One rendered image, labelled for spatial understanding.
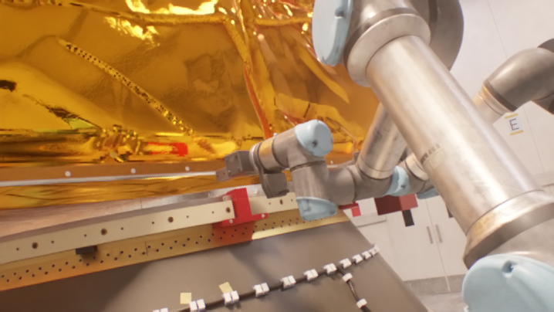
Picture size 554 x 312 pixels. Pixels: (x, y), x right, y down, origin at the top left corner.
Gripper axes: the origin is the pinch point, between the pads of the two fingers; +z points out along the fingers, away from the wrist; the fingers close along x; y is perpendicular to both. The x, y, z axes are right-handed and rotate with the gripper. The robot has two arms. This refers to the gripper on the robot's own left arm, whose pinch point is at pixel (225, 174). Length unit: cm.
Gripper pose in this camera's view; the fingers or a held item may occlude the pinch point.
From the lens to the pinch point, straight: 111.7
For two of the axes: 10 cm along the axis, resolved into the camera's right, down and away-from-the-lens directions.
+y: -2.1, -9.6, 1.9
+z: -6.8, 2.8, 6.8
